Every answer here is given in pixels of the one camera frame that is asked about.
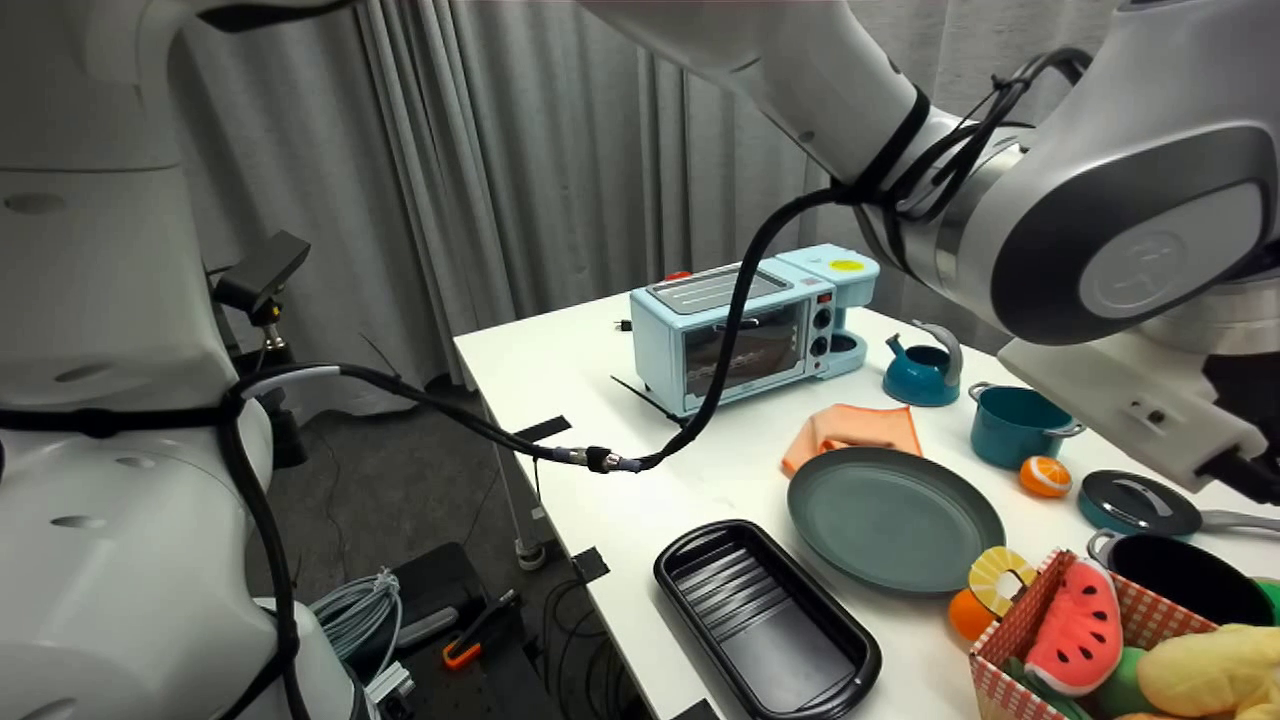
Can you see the yellow toy pineapple slice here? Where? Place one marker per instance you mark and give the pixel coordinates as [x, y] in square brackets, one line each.
[1003, 580]

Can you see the light blue toaster oven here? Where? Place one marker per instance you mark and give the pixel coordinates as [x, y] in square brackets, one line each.
[772, 332]

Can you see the orange toy fruit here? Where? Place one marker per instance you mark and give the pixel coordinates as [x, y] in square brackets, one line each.
[968, 621]

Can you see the brown checkered box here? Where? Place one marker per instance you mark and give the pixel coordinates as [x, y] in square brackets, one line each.
[1015, 683]

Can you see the large black tape patch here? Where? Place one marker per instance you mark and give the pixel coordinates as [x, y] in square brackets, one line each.
[698, 708]

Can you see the small orange tangerine toy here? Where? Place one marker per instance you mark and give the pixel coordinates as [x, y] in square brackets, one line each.
[1044, 476]

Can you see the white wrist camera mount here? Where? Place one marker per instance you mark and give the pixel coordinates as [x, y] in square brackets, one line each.
[1135, 401]

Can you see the teal small frying pan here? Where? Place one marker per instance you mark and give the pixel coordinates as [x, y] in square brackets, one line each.
[1135, 504]

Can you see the small black tape square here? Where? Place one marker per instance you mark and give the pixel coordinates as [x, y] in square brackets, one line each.
[588, 567]

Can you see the green toy vegetable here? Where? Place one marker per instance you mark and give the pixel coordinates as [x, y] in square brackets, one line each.
[1270, 602]

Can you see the light green toy fruit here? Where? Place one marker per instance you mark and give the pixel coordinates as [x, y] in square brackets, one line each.
[1135, 683]

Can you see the grey round plate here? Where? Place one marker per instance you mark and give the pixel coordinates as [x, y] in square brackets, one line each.
[895, 520]

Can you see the black toy pot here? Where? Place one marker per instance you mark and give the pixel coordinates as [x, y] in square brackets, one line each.
[1185, 575]

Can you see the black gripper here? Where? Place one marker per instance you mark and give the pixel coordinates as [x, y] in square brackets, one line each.
[1252, 476]

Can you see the black ribbed tray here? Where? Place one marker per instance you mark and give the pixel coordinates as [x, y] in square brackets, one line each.
[745, 625]

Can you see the teal toy pot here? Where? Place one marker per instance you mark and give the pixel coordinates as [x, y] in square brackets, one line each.
[1023, 426]

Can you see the long black tape strip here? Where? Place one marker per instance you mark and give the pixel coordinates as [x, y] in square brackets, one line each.
[536, 431]

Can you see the toy watermelon slice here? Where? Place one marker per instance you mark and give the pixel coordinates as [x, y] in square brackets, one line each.
[1077, 635]

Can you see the teal toy kettle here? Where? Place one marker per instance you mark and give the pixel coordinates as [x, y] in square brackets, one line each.
[920, 375]

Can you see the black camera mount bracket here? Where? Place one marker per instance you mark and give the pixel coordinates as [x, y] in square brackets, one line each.
[262, 280]

